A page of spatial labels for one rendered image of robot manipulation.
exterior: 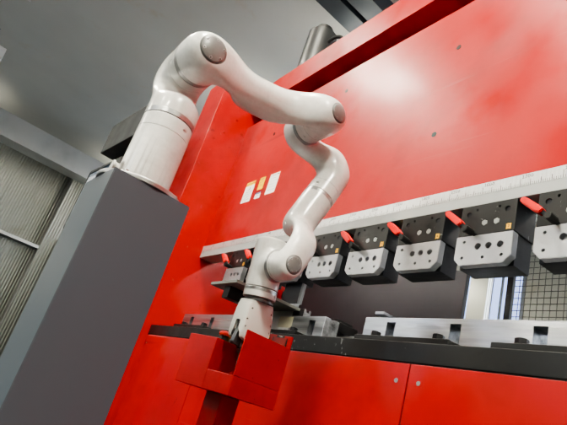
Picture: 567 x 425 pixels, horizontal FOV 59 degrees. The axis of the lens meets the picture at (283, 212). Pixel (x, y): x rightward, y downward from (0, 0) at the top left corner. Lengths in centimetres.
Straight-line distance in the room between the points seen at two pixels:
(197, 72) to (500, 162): 78
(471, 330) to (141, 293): 72
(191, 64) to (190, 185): 146
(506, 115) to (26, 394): 126
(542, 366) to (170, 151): 83
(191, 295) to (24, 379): 164
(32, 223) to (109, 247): 1028
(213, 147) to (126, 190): 171
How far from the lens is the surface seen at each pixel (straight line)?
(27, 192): 1136
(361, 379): 123
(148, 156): 113
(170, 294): 251
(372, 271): 148
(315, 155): 146
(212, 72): 122
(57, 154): 1013
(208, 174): 268
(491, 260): 124
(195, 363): 129
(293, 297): 180
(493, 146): 143
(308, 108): 138
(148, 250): 105
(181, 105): 119
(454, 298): 199
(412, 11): 212
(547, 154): 132
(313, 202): 135
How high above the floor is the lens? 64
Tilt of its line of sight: 22 degrees up
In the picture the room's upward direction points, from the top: 18 degrees clockwise
